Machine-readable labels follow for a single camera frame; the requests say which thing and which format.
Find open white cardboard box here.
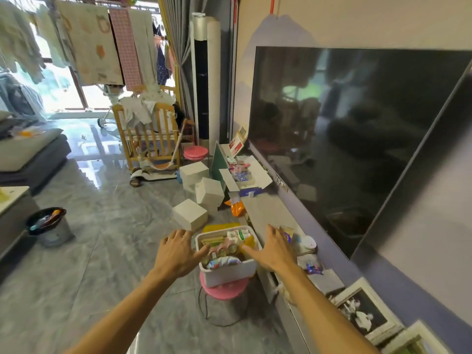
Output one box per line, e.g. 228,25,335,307
219,143,273,199

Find orange snack bag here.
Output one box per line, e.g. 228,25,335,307
224,199,247,218

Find pile of colourful packets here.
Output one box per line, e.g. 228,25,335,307
228,162,253,182

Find white kick scooter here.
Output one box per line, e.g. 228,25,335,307
129,121,187,188

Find white frame monochrome photo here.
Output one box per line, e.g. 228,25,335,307
330,277,406,346

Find grey television cabinet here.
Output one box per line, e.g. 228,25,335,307
236,154,406,354

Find pink checked cloth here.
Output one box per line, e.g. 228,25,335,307
108,7,144,92

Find person's right forearm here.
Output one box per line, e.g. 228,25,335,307
274,264,381,354

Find wooden crib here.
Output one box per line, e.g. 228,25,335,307
112,84,185,174

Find white tower air conditioner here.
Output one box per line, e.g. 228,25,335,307
189,12,222,159

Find person's left hand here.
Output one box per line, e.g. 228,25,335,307
153,229,211,281

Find white hanging cloth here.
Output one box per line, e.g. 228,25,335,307
127,9,158,89

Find grey curtain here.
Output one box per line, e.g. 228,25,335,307
156,0,196,122

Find person's right hand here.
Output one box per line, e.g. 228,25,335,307
241,224,298,275

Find yellow inflatable tray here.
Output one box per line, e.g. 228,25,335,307
202,222,251,235

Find person's left forearm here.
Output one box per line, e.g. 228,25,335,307
64,268,200,354

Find cream patterned blanket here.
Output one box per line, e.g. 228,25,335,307
55,0,124,86

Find black television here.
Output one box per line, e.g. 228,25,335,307
247,46,472,261

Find white storage basket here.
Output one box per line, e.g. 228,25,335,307
194,225,263,289

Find blue hanging garment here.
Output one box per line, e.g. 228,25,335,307
154,44,170,85

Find white frame colour photo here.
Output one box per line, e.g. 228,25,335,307
380,320,456,354

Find white grey coffee table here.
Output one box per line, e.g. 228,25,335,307
0,186,39,262

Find white lidded cup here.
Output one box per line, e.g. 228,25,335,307
298,235,319,255

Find green board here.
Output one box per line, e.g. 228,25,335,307
210,142,230,190

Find dark grey sofa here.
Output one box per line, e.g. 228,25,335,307
0,110,73,196

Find red picture frame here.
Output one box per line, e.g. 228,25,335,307
228,137,245,158

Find grey waste bin black liner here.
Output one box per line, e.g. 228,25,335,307
25,206,74,249

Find pale hanging garments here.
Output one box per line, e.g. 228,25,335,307
0,0,69,85

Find clear plastic bag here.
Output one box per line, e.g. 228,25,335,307
274,282,297,305

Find white cloth heap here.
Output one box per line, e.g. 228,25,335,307
119,90,167,129

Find pink round stool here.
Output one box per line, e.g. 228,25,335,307
183,145,209,162
200,270,250,301

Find clear blue snack bag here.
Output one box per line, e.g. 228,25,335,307
206,256,242,270

